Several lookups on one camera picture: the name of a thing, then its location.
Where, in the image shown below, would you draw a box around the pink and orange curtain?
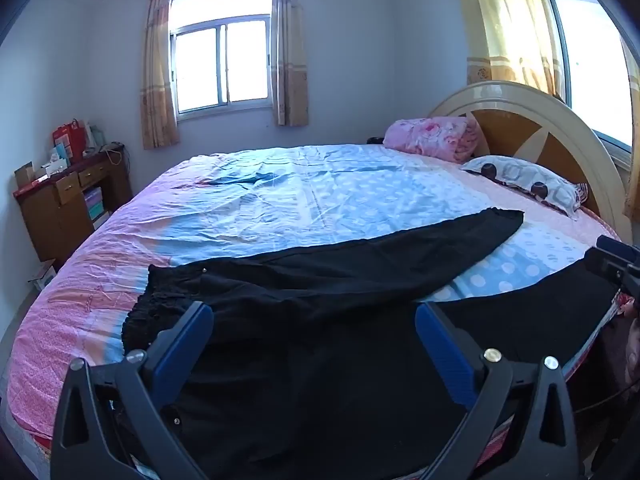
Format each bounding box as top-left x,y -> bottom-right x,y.
270,0 -> 310,127
140,0 -> 181,150

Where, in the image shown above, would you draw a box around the window beside headboard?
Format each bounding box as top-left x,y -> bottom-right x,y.
545,0 -> 636,153

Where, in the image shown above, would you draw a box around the round bed with polka-dot sheet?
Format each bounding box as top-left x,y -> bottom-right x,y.
5,142 -> 626,480

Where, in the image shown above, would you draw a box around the brown wooden desk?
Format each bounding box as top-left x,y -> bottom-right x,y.
14,145 -> 133,266

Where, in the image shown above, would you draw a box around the cream and brown headboard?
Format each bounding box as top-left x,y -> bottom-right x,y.
429,81 -> 632,241

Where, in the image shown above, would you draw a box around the black pants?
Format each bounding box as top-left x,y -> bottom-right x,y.
121,208 -> 623,466

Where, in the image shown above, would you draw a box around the sliding window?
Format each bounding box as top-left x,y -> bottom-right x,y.
169,0 -> 275,121

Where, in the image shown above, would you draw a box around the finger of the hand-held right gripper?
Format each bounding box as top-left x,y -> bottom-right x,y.
595,234 -> 640,283

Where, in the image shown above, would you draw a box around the red paper bag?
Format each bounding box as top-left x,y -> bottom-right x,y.
52,120 -> 87,163

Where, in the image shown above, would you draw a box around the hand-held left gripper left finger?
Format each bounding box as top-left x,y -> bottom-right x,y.
50,301 -> 216,480

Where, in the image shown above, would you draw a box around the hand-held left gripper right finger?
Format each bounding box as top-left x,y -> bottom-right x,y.
415,301 -> 581,480

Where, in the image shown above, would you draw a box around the small box on floor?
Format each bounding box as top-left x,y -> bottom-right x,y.
27,259 -> 58,292

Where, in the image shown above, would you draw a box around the white patterned pillow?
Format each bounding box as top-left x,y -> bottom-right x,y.
460,156 -> 583,221

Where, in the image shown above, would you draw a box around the pink floral blanket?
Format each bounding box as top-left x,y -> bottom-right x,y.
384,116 -> 485,163

